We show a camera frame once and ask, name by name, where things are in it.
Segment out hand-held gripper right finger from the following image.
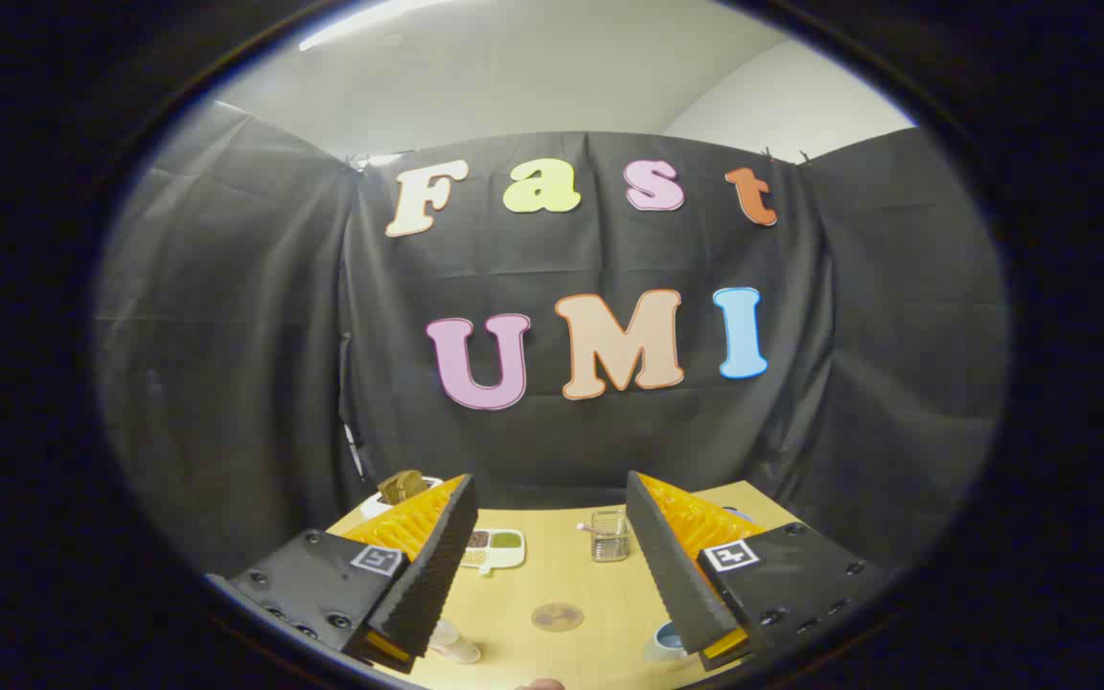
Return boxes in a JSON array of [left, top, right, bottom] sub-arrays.
[[626, 471, 888, 672]]

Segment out white toaster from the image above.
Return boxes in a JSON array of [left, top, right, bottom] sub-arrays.
[[360, 476, 445, 523]]

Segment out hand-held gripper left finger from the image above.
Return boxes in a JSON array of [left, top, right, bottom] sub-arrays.
[[207, 472, 478, 675]]

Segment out small wire mesh holder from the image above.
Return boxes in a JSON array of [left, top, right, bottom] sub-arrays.
[[590, 511, 631, 563]]

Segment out black backdrop cloth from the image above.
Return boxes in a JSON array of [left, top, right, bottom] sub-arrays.
[[92, 101, 1011, 576]]

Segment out dark blue cup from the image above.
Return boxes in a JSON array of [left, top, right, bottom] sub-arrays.
[[646, 621, 692, 662]]

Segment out light wooden table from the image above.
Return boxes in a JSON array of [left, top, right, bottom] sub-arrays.
[[327, 479, 802, 690]]

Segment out brown bread slices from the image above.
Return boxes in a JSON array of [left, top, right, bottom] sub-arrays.
[[378, 470, 428, 505]]

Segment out white divided bean dish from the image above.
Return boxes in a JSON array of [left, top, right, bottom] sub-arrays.
[[461, 528, 525, 574]]

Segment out round brown coaster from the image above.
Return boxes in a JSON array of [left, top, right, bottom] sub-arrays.
[[531, 602, 585, 633]]

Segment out clear glass bottle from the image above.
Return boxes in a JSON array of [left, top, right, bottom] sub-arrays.
[[429, 619, 483, 665]]

